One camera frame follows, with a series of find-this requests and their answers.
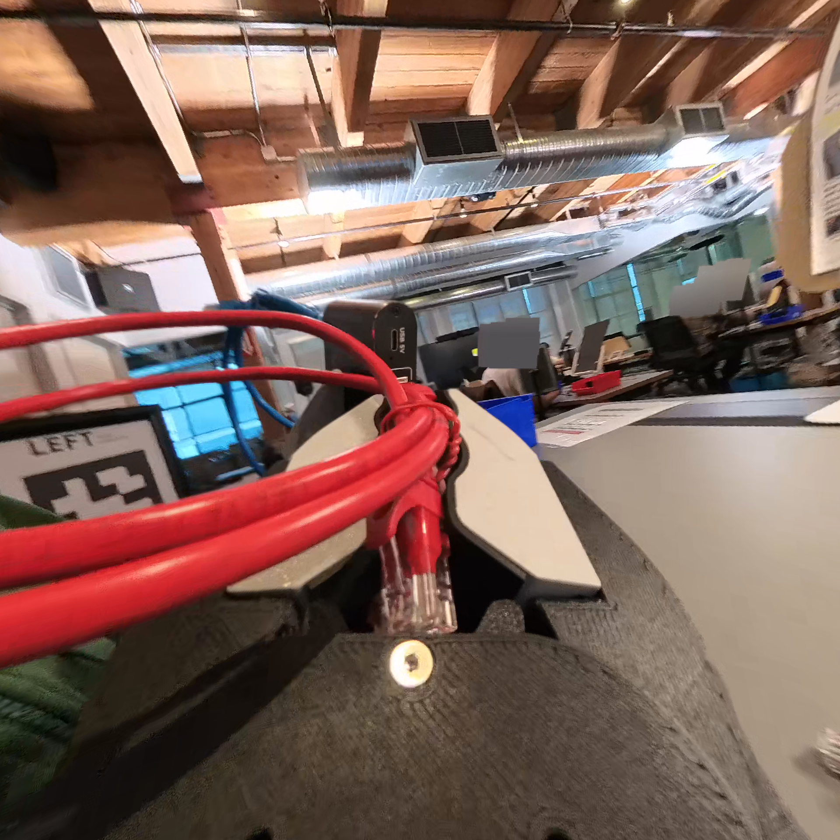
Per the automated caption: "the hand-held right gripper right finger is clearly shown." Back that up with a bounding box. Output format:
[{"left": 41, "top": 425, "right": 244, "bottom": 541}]
[{"left": 441, "top": 388, "right": 603, "bottom": 621}]

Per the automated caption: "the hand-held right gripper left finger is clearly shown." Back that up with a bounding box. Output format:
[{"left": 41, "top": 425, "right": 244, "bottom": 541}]
[{"left": 226, "top": 392, "right": 389, "bottom": 599}]

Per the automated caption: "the black network adapter box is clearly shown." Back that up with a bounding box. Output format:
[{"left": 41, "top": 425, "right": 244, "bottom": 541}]
[{"left": 322, "top": 300, "right": 421, "bottom": 388}]

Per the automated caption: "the blue plastic bin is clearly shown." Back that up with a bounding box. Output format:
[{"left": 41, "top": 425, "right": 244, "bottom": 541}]
[{"left": 478, "top": 392, "right": 538, "bottom": 448}]

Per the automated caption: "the blue ethernet cable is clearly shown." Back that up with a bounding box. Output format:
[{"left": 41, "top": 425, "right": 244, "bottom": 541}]
[{"left": 203, "top": 292, "right": 326, "bottom": 480}]

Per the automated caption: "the red ethernet cable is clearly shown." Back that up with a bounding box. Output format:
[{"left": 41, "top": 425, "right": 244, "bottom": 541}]
[{"left": 0, "top": 310, "right": 460, "bottom": 669}]

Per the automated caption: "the black ethernet cable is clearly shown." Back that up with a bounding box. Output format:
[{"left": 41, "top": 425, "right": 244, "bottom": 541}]
[{"left": 808, "top": 727, "right": 840, "bottom": 781}]

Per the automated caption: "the person's left forearm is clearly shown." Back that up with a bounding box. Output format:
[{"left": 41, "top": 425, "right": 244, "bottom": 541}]
[{"left": 0, "top": 495, "right": 118, "bottom": 824}]

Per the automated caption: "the black computer monitor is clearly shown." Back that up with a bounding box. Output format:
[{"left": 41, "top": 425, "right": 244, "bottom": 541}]
[{"left": 420, "top": 338, "right": 483, "bottom": 388}]

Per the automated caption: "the printed paper sheet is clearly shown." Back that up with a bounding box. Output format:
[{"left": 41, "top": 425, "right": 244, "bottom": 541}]
[{"left": 537, "top": 400, "right": 686, "bottom": 448}]

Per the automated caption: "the grey board on stand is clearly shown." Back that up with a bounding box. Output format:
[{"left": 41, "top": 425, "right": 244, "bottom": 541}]
[{"left": 574, "top": 320, "right": 611, "bottom": 375}]

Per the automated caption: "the black office chair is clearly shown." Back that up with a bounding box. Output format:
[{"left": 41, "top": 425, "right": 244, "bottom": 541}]
[{"left": 638, "top": 315, "right": 702, "bottom": 391}]

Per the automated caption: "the framed black-white tag sign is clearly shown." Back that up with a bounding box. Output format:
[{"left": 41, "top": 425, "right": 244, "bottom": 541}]
[{"left": 0, "top": 406, "right": 189, "bottom": 522}]

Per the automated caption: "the instruction board on white stand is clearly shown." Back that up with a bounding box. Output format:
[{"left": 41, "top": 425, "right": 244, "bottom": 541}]
[{"left": 774, "top": 0, "right": 840, "bottom": 426}]

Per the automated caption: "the silver ventilation duct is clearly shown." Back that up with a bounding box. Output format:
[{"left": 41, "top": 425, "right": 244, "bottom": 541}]
[
  {"left": 295, "top": 98, "right": 732, "bottom": 214},
  {"left": 246, "top": 220, "right": 624, "bottom": 309}
]

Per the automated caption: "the wooden post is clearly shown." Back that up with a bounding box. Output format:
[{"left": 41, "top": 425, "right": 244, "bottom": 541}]
[{"left": 172, "top": 184, "right": 290, "bottom": 434}]

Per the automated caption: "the black wall speaker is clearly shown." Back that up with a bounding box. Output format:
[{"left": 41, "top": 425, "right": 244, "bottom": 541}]
[{"left": 85, "top": 266, "right": 161, "bottom": 312}]

